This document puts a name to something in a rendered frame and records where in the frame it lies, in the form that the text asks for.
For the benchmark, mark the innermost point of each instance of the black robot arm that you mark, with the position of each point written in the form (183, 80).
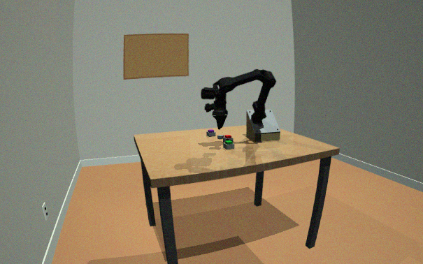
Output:
(228, 83)

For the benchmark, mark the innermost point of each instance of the green button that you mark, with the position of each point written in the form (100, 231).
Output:
(228, 145)

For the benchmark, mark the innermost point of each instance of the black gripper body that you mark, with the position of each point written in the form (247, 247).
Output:
(221, 108)

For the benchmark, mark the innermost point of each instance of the red button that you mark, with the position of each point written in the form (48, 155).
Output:
(228, 137)

